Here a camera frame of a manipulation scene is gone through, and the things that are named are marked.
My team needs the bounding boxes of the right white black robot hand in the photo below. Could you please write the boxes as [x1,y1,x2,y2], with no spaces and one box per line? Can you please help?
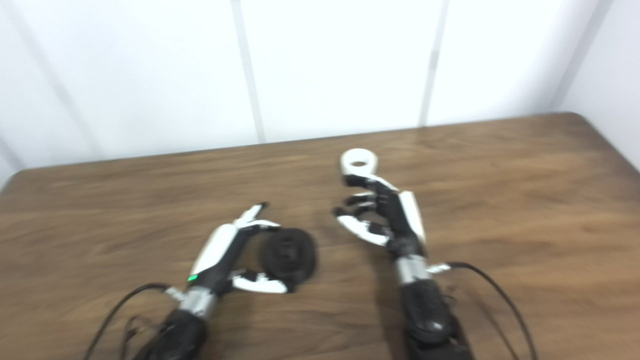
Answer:
[332,172,428,261]

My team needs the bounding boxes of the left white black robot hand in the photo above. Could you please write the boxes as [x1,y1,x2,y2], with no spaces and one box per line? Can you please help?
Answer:
[187,201,296,297]

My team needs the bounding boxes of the round black plastic part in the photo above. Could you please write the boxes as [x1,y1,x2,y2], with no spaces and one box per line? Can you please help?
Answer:
[257,228,318,287]

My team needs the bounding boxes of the left arm thin wires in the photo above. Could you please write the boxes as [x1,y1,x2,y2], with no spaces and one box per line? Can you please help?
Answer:
[120,315,166,351]

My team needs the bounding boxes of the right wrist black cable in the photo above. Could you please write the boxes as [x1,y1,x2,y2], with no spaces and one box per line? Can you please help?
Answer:
[427,261,538,360]

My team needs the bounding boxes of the white toothed plastic ring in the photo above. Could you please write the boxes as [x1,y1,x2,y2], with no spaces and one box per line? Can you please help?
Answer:
[340,148,379,177]

